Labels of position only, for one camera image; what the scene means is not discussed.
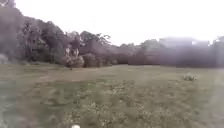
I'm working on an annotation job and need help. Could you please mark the pale flowering bush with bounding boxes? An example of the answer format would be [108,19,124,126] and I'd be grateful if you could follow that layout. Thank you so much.
[63,46,86,69]

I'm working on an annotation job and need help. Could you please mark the green grass field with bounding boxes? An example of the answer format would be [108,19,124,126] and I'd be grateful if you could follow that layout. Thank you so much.
[0,62,224,128]

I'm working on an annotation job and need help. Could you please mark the wood of dark trees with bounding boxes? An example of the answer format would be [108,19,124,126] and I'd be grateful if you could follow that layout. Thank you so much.
[0,0,224,69]

